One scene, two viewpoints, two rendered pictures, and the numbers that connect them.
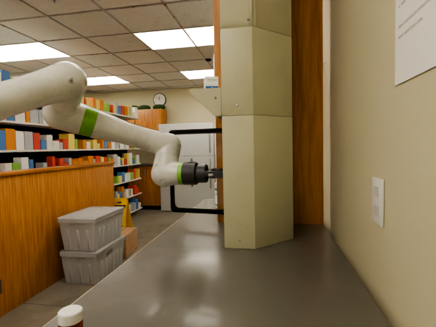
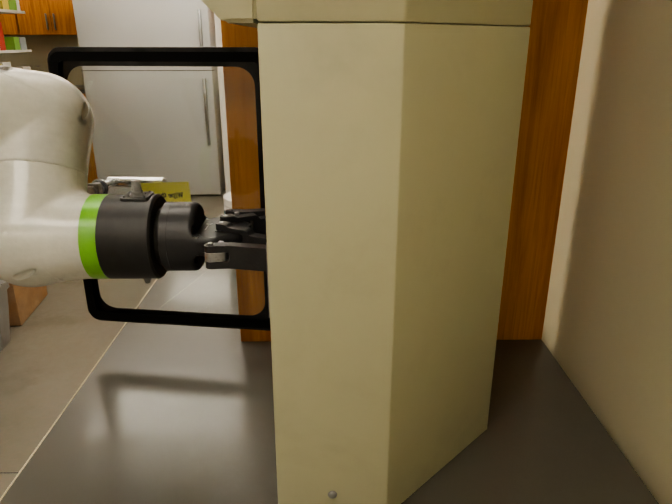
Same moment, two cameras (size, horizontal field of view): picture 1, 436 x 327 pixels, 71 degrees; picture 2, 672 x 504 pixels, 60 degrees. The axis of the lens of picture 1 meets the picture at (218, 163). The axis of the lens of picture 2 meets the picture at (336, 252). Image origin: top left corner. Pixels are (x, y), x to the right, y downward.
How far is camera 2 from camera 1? 0.62 m
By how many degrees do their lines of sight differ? 20
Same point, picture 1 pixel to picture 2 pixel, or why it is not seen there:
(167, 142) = (26, 114)
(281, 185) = (473, 286)
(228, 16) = not seen: outside the picture
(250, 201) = (374, 373)
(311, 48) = not seen: outside the picture
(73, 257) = not seen: outside the picture
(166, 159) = (30, 190)
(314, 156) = (541, 147)
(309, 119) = (540, 22)
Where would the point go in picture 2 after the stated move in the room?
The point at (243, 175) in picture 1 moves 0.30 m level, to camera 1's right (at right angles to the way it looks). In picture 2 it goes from (352, 282) to (658, 259)
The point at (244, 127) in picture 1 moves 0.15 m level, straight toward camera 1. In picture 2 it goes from (364, 81) to (406, 101)
